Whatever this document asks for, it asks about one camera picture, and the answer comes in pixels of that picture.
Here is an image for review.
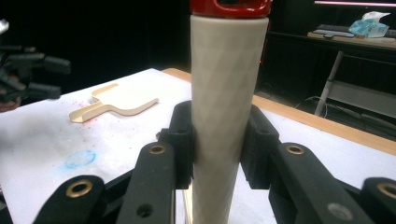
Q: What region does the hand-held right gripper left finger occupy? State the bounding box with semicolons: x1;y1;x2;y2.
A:
159;100;194;190

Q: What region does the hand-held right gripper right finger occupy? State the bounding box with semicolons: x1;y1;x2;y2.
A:
240;104;282;190

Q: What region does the beige cylinder with red cap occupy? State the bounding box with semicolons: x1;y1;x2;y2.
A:
186;0;274;224

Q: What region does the beige plastic dustpan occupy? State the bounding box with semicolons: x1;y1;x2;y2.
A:
68;82;160;124

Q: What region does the white metal stand leg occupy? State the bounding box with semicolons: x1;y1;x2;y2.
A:
314;50;346;118

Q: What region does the grey shelf panel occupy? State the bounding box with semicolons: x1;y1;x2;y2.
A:
326;79;396;119

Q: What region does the dark keyboard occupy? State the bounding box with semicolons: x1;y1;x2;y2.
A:
312;23;357;39

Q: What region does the wooden desk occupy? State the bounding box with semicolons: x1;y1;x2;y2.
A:
307;30;396;51

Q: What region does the blue tissue pack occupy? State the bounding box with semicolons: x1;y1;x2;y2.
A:
347;11;392;39

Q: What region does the pink light strip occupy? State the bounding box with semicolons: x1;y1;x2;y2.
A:
314;0;396;8

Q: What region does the thin cable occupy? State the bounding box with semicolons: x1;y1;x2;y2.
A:
294;95;329;119

